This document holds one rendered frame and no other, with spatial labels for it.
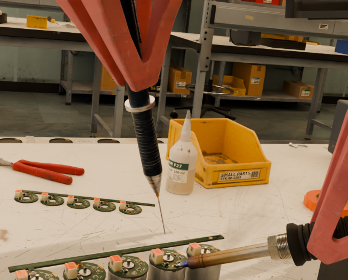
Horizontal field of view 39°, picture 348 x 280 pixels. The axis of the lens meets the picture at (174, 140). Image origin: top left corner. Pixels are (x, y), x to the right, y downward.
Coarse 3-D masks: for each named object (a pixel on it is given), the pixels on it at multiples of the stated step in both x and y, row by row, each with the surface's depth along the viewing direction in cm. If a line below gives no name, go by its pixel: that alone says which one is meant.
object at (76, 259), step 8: (184, 240) 35; (192, 240) 35; (200, 240) 35; (208, 240) 35; (128, 248) 33; (136, 248) 33; (144, 248) 33; (152, 248) 33; (160, 248) 33; (80, 256) 31; (88, 256) 31; (96, 256) 31; (104, 256) 32; (24, 264) 30; (32, 264) 30; (40, 264) 30; (48, 264) 30; (56, 264) 30
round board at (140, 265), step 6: (126, 258) 32; (132, 258) 32; (138, 258) 32; (108, 264) 31; (138, 264) 31; (144, 264) 31; (126, 270) 30; (132, 270) 30; (138, 270) 30; (144, 270) 30; (120, 276) 30; (126, 276) 30; (132, 276) 30; (138, 276) 30
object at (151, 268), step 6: (150, 264) 32; (174, 264) 31; (150, 270) 32; (156, 270) 31; (162, 270) 31; (180, 270) 31; (150, 276) 32; (156, 276) 31; (162, 276) 31; (168, 276) 31; (174, 276) 31; (180, 276) 31
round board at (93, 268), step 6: (84, 264) 30; (90, 264) 30; (96, 264) 30; (78, 270) 30; (90, 270) 30; (96, 270) 30; (102, 270) 30; (66, 276) 29; (78, 276) 29; (90, 276) 29; (96, 276) 29; (102, 276) 29
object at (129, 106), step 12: (120, 0) 23; (132, 0) 24; (132, 12) 24; (132, 24) 24; (132, 36) 24; (132, 96) 25; (144, 96) 25; (132, 108) 25; (144, 108) 25; (144, 120) 26; (144, 132) 26; (144, 144) 27; (156, 144) 27; (144, 156) 27; (156, 156) 27; (144, 168) 28; (156, 168) 27
